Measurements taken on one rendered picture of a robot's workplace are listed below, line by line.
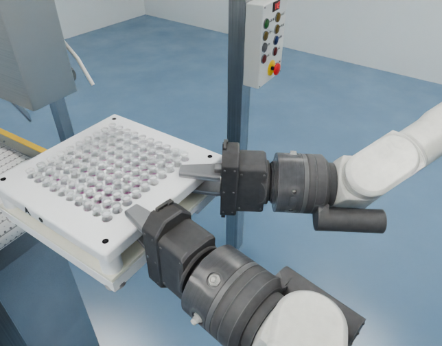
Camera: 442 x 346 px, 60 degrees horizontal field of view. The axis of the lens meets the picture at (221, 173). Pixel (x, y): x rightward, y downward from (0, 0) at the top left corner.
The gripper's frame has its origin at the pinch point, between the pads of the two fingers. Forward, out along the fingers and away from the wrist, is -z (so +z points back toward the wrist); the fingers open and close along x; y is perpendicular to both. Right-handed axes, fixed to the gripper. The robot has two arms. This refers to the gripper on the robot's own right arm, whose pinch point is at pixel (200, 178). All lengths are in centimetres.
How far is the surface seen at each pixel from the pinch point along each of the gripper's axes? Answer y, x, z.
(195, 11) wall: 422, 93, -40
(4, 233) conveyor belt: 7.5, 22.4, -40.5
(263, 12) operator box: 73, -4, 13
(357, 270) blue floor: 65, 103, 64
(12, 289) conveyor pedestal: 13, 50, -50
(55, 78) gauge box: 23.7, -4.0, -29.6
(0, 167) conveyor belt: 28, 22, -51
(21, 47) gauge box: 19.7, -11.4, -32.1
